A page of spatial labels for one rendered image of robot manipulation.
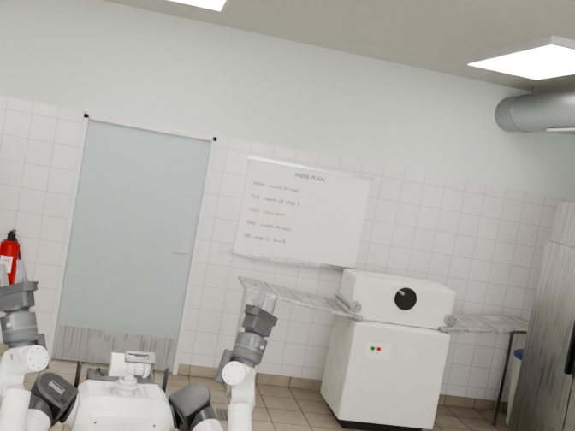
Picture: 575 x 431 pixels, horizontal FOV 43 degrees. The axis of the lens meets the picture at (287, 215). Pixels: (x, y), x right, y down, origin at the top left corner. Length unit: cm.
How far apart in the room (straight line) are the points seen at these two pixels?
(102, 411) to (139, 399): 11
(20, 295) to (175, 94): 434
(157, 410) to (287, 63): 453
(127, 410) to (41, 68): 443
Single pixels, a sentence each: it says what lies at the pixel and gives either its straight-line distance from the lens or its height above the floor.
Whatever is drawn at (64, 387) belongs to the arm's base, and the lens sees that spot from 220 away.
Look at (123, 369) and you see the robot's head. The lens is 216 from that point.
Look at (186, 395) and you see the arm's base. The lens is 225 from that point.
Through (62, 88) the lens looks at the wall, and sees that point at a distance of 623.
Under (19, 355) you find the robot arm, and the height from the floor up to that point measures 137.
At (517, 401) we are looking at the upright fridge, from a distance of 618.
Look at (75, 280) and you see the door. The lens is 635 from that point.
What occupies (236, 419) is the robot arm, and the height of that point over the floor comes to 126.
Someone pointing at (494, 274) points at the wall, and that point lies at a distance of 704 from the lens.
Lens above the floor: 197
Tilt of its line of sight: 4 degrees down
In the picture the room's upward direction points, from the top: 10 degrees clockwise
